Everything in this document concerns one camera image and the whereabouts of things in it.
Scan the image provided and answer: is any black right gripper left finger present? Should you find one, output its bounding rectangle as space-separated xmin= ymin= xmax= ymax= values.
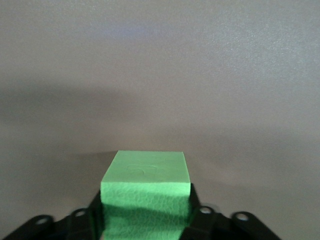
xmin=4 ymin=189 xmax=106 ymax=240

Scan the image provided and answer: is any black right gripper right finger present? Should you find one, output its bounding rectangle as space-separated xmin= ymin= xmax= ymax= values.
xmin=179 ymin=183 xmax=283 ymax=240

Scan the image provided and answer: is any green foam block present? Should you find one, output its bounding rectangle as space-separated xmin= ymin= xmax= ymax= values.
xmin=99 ymin=149 xmax=192 ymax=240

